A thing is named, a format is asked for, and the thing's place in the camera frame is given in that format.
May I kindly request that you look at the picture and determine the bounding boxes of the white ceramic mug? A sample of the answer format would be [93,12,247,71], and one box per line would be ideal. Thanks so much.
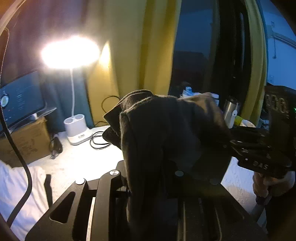
[234,115,256,128]

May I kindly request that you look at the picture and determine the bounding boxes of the yellow curtain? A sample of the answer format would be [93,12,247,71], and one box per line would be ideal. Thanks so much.
[86,1,267,124]

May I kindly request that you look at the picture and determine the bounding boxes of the white perforated basket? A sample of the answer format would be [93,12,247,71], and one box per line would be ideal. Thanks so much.
[180,86,219,106]

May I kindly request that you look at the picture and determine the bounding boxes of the white folded cloth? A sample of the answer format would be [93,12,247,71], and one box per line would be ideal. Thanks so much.
[0,162,49,240]

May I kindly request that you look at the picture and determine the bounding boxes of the brown cardboard box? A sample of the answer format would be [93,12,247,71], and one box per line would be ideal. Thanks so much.
[0,118,51,168]

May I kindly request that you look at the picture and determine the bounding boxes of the stainless steel tumbler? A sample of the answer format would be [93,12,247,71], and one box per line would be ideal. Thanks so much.
[223,97,240,128]

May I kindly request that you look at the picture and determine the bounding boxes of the coiled black charging cable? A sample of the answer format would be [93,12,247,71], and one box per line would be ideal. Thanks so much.
[89,95,121,150]

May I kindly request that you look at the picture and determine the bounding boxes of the white desk lamp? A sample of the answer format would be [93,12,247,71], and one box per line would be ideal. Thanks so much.
[41,36,100,146]

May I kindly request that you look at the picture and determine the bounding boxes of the dark tablet screen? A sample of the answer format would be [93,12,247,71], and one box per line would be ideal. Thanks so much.
[1,71,57,133]

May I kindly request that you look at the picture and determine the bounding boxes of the dark olive t-shirt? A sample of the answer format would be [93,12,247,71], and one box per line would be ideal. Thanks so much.
[102,89,269,241]

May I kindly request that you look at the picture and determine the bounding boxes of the braided black cable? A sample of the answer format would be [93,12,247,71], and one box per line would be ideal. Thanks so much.
[0,27,33,229]

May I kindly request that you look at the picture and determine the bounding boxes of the bundled black cable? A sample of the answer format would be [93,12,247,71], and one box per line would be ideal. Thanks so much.
[49,133,64,160]

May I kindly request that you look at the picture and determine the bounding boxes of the person's right hand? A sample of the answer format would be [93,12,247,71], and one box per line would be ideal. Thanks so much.
[253,171,295,198]

